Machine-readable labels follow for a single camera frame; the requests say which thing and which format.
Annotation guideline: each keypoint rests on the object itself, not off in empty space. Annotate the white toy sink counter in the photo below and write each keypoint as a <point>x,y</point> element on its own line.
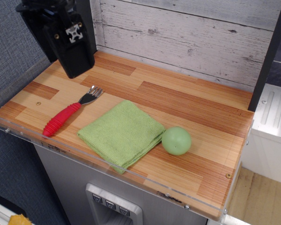
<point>262,151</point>

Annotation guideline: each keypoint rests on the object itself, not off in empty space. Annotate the yellow object at corner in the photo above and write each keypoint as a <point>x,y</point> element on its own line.
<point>19,220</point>

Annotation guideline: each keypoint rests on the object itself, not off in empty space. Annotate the green cloth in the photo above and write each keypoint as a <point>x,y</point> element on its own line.
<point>122,135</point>

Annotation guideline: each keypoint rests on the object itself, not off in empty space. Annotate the green round fruit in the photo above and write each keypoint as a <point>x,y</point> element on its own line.
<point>176,141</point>

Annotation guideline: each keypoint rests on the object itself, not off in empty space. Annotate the dark right frame post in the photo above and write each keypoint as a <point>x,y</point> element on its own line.
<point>269,58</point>

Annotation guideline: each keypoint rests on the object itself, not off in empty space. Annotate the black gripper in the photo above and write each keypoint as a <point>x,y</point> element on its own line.
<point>60,32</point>

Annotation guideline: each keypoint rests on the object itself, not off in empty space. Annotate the silver toy dishwasher front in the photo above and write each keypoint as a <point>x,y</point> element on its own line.
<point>91,195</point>

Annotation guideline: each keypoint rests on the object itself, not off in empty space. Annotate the red handled metal fork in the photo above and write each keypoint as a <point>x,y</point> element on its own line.
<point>59,119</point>

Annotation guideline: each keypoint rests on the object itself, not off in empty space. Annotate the black white box corner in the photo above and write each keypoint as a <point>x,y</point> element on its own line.
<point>8,209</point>

